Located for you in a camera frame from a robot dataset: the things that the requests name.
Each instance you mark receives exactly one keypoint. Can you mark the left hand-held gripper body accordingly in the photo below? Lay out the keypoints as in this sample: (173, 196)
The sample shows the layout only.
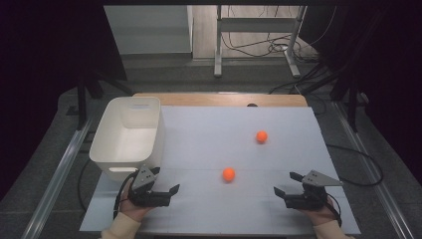
(146, 198)

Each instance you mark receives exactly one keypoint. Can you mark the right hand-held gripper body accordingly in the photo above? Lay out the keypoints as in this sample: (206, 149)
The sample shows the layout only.
(307, 199)

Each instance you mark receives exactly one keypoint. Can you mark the white plastic bin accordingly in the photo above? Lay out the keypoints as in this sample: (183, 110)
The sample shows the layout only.
(127, 146)

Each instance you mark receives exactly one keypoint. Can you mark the orange ball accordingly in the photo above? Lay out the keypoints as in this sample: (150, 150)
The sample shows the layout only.
(229, 174)
(261, 136)

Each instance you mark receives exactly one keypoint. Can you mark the person's left hand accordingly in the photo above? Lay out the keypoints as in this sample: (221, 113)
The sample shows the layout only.
(132, 209)

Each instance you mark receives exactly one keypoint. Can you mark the person's right hand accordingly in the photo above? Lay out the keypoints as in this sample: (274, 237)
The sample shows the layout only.
(320, 215)

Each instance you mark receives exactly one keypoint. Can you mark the white table mat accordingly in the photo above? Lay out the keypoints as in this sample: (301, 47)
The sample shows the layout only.
(215, 132)

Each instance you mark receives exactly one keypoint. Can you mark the dark round table grommet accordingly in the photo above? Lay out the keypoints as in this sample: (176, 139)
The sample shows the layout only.
(252, 105)

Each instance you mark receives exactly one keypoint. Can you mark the wooden table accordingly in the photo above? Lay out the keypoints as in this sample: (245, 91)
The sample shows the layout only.
(215, 99)

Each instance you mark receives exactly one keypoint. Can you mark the black stand with legs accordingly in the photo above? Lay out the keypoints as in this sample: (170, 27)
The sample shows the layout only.
(351, 99)

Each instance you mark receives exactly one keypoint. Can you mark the black tripod stand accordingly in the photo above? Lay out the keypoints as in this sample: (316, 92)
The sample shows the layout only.
(81, 99)

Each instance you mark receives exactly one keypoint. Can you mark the white cabinet panel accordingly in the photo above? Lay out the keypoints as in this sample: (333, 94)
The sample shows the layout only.
(149, 30)

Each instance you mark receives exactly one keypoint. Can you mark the aluminium floor rail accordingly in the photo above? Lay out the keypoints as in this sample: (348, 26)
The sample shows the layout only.
(375, 186)
(56, 186)

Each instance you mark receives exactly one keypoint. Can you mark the white metal stand frame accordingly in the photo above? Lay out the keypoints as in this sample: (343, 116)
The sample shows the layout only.
(255, 25)

